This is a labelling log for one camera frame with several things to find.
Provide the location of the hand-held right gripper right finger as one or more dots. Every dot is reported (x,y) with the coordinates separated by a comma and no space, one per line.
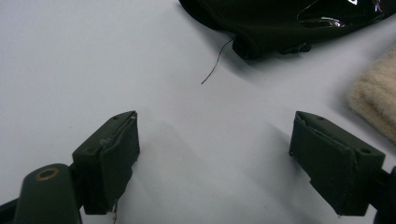
(333,168)

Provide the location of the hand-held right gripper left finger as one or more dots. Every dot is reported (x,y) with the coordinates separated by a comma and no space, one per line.
(106,161)

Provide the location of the beige fluffy glove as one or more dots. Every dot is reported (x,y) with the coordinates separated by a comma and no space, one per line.
(378,93)

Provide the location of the black glove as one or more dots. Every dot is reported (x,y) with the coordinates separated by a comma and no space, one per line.
(267,21)

